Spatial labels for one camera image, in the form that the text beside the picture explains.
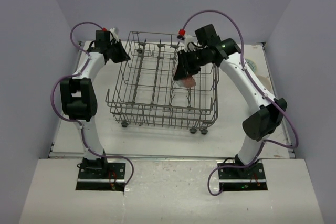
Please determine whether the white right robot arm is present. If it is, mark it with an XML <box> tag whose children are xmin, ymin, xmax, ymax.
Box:
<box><xmin>173</xmin><ymin>24</ymin><xmax>287</xmax><ymax>178</ymax></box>

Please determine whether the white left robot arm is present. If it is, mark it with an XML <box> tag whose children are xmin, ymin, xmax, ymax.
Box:
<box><xmin>59</xmin><ymin>28</ymin><xmax>130</xmax><ymax>178</ymax></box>

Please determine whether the floral white bowl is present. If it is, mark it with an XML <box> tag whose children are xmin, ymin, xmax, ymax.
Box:
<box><xmin>246</xmin><ymin>59</ymin><xmax>258</xmax><ymax>74</ymax></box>

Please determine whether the grey wire dish rack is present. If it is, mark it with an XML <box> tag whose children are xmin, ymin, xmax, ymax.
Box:
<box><xmin>106</xmin><ymin>31</ymin><xmax>219</xmax><ymax>135</ymax></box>

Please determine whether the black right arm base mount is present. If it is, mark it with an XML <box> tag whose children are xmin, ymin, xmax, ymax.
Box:
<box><xmin>218</xmin><ymin>161</ymin><xmax>268</xmax><ymax>192</ymax></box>

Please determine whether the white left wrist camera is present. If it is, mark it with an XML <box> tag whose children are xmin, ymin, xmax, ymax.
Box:
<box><xmin>109</xmin><ymin>27</ymin><xmax>119</xmax><ymax>41</ymax></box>

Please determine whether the beige white bowl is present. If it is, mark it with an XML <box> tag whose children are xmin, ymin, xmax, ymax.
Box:
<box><xmin>257</xmin><ymin>75</ymin><xmax>273</xmax><ymax>92</ymax></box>

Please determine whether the pink rimmed white bowl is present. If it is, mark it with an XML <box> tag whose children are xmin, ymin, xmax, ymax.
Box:
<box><xmin>176</xmin><ymin>76</ymin><xmax>196</xmax><ymax>88</ymax></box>

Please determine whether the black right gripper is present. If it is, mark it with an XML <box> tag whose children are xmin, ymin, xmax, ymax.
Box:
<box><xmin>175</xmin><ymin>47</ymin><xmax>210</xmax><ymax>81</ymax></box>

